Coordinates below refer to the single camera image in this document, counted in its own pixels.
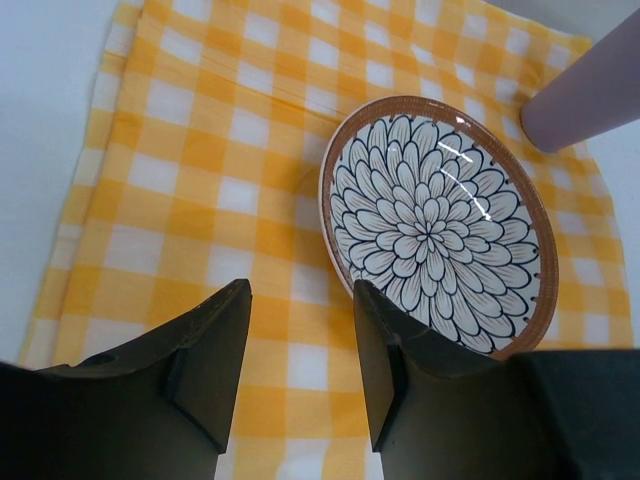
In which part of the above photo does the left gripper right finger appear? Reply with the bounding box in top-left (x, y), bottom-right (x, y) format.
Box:
top-left (353, 280), bottom-right (639, 479)

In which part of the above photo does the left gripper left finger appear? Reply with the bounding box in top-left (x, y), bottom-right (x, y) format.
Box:
top-left (1, 279), bottom-right (252, 479)

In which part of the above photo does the floral patterned bowl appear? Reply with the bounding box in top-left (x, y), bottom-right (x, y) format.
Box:
top-left (319, 95), bottom-right (559, 359)

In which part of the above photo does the yellow white checkered cloth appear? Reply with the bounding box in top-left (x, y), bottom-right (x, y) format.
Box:
top-left (21, 1), bottom-right (634, 479)

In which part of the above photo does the lilac paper cup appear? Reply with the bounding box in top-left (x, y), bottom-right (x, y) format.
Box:
top-left (520, 12), bottom-right (639, 152)

